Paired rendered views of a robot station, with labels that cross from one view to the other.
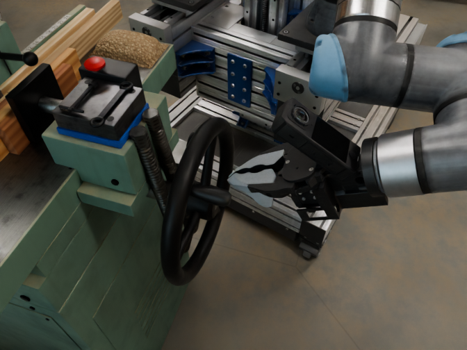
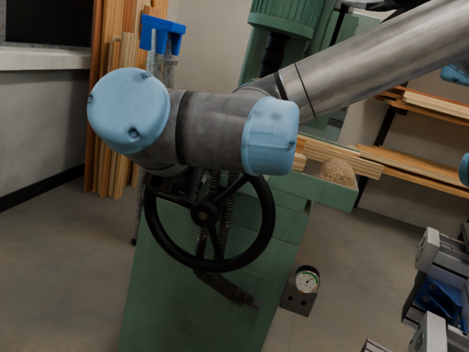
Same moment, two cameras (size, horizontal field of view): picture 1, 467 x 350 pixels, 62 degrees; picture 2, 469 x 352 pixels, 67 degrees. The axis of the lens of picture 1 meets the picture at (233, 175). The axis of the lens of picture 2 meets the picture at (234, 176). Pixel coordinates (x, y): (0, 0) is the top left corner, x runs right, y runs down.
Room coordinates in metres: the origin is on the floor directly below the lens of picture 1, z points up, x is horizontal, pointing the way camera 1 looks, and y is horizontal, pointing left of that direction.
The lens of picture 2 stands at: (0.33, -0.62, 1.15)
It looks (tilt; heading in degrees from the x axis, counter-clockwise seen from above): 20 degrees down; 81
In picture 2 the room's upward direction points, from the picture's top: 15 degrees clockwise
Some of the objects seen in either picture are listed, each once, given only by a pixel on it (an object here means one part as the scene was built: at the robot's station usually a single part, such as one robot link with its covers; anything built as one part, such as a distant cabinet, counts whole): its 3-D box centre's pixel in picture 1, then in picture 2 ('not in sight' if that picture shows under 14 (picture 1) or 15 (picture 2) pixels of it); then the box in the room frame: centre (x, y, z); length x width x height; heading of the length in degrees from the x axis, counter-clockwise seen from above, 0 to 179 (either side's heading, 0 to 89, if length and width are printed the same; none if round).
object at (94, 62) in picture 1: (94, 63); not in sight; (0.49, 0.20, 1.02); 0.03 x 0.03 x 0.01
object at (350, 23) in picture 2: not in sight; (337, 41); (0.72, 0.53, 1.23); 0.09 x 0.08 x 0.15; 72
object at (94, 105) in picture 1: (105, 96); not in sight; (0.46, 0.19, 0.99); 0.13 x 0.11 x 0.06; 162
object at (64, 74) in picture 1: (42, 106); not in sight; (0.51, 0.32, 0.93); 0.18 x 0.02 x 0.05; 162
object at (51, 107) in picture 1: (55, 106); not in sight; (0.48, 0.28, 0.95); 0.09 x 0.07 x 0.09; 162
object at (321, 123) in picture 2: not in sight; (317, 107); (0.71, 0.50, 1.02); 0.09 x 0.07 x 0.12; 162
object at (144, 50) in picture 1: (127, 42); (339, 168); (0.72, 0.22, 0.92); 0.14 x 0.09 x 0.04; 72
